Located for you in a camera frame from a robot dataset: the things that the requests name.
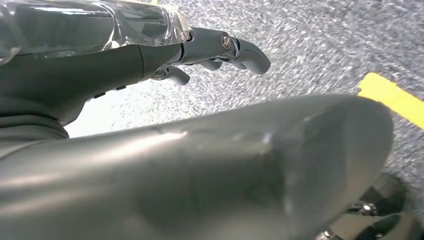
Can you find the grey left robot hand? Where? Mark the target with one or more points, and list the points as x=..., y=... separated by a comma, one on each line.
x=82, y=69

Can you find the yellow floor tape square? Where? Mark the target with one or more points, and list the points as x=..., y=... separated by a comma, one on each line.
x=394, y=97

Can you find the black left robot foot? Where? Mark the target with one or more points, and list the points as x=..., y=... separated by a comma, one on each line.
x=381, y=212

